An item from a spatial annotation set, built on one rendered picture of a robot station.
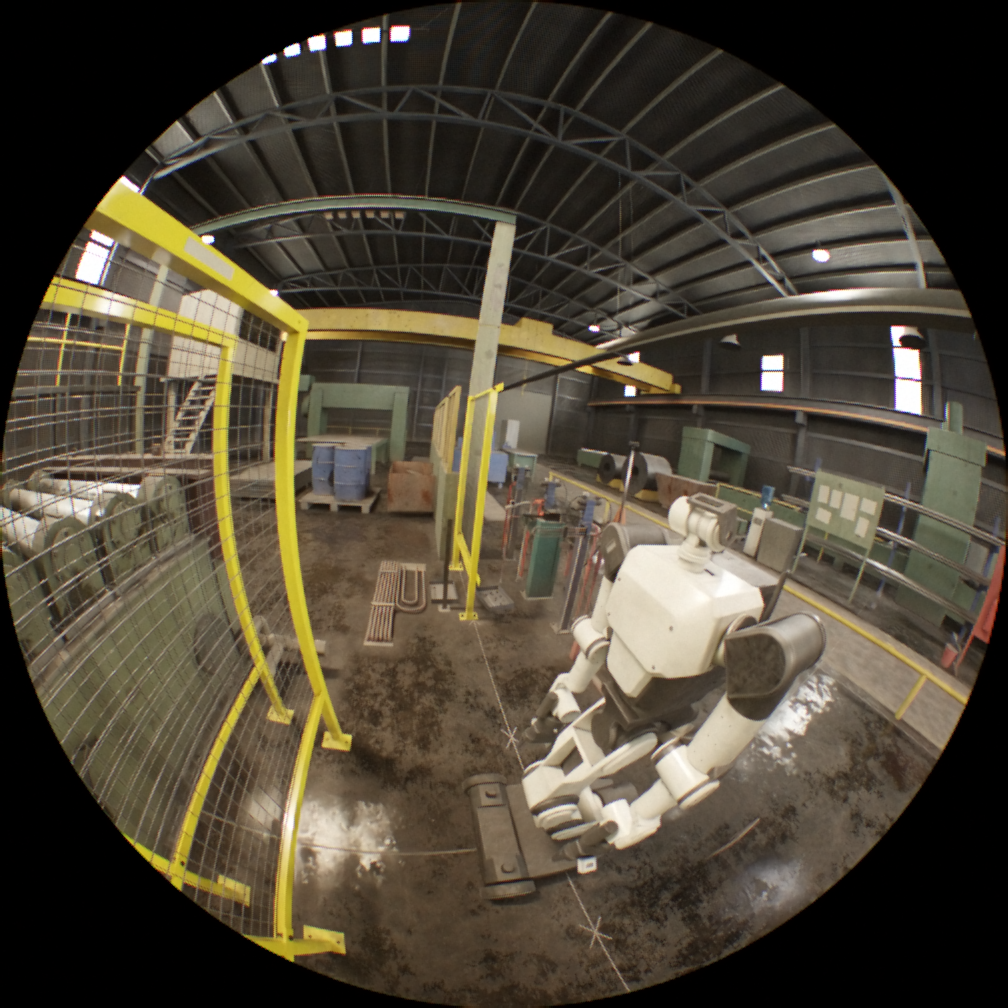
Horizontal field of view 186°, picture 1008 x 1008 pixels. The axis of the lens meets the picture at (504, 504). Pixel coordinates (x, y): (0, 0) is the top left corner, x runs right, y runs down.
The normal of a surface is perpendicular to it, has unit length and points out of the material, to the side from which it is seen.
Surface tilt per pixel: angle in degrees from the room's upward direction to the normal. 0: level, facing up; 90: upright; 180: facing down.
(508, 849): 0
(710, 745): 90
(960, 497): 90
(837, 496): 90
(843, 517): 90
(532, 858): 0
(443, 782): 0
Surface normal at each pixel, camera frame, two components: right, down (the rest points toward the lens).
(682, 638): -0.55, 0.04
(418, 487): 0.30, 0.26
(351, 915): 0.12, -0.96
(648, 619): -0.98, -0.07
